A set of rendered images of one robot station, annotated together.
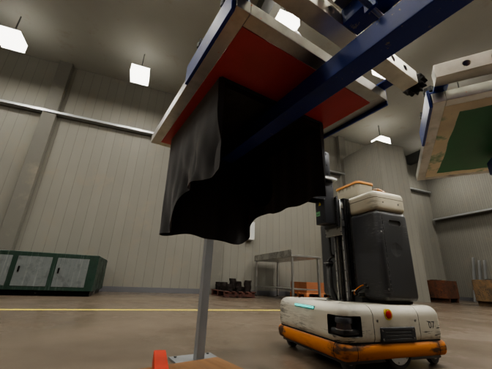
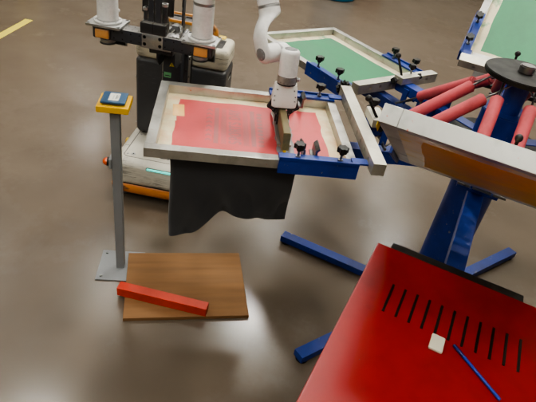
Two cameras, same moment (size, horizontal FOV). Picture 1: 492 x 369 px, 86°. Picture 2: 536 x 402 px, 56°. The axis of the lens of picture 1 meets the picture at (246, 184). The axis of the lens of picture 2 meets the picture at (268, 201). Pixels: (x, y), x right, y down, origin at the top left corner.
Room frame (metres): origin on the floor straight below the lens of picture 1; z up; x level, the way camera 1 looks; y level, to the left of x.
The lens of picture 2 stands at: (0.10, 1.67, 1.94)
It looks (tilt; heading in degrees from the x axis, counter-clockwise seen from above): 36 degrees down; 292
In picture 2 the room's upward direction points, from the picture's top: 10 degrees clockwise
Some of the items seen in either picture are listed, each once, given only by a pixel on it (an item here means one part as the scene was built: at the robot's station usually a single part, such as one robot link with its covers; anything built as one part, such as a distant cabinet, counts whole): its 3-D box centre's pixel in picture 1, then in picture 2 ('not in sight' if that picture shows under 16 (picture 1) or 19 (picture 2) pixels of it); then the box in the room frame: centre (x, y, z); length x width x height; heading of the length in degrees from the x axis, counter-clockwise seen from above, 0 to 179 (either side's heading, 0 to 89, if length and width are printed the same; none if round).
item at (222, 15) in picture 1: (213, 47); (317, 165); (0.57, 0.11, 0.97); 0.30 x 0.05 x 0.07; 32
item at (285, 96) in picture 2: not in sight; (285, 93); (0.82, -0.07, 1.12); 0.10 x 0.08 x 0.11; 32
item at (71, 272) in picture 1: (47, 273); not in sight; (5.39, 3.70, 0.34); 1.79 x 1.58 x 0.68; 111
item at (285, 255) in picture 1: (283, 275); not in sight; (6.95, -1.04, 0.52); 2.02 x 0.77 x 1.04; 21
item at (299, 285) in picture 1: (312, 290); not in sight; (7.95, -2.00, 0.20); 1.13 x 0.82 x 0.39; 111
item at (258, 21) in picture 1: (250, 121); (250, 124); (0.92, -0.01, 0.97); 0.79 x 0.58 x 0.04; 32
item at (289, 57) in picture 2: not in sight; (284, 58); (0.86, -0.10, 1.24); 0.15 x 0.10 x 0.11; 161
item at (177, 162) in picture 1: (189, 165); (231, 198); (0.86, 0.20, 0.74); 0.46 x 0.04 x 0.42; 32
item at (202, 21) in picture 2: not in sight; (203, 21); (1.36, -0.29, 1.21); 0.16 x 0.13 x 0.15; 111
